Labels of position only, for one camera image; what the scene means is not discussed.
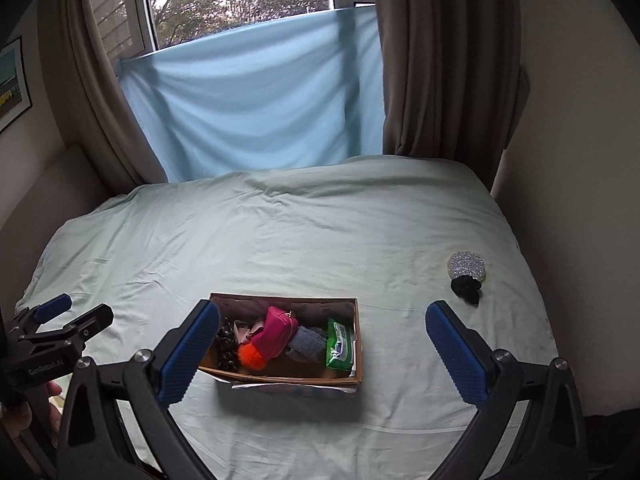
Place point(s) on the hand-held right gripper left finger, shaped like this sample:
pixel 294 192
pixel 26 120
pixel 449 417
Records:
pixel 187 355

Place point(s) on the silver glitter round pad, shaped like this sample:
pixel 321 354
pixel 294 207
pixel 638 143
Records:
pixel 466 265

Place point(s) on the beige curtain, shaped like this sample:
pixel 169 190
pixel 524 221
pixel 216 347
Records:
pixel 95 85
pixel 440 60

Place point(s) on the light blue hanging cloth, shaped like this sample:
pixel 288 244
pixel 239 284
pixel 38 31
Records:
pixel 250 100

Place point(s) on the person's left hand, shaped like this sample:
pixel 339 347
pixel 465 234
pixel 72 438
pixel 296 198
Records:
pixel 55 405

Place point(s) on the pink zip pouch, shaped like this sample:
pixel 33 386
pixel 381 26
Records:
pixel 272 332

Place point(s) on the plain black scrunchie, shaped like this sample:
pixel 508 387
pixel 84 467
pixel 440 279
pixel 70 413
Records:
pixel 466 290

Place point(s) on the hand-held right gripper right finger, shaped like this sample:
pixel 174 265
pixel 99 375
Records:
pixel 457 352

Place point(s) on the window with grey frame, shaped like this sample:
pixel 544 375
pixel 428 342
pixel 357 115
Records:
pixel 235 0

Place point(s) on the green wet wipes packet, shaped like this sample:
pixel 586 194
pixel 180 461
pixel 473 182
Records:
pixel 341 345

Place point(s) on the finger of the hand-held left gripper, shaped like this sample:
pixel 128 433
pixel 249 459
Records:
pixel 54 306
pixel 82 327

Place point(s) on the framed wall picture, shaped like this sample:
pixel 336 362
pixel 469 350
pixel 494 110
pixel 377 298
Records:
pixel 12 85

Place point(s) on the orange fluffy pompom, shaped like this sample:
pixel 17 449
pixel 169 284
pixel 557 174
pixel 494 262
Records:
pixel 250 357

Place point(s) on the pale pink cloth piece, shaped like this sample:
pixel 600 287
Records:
pixel 250 327

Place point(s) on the beige padded headboard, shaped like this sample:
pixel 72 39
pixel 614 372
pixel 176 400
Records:
pixel 45 195

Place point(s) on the cardboard box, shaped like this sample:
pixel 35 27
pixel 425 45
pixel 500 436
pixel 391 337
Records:
pixel 280 380

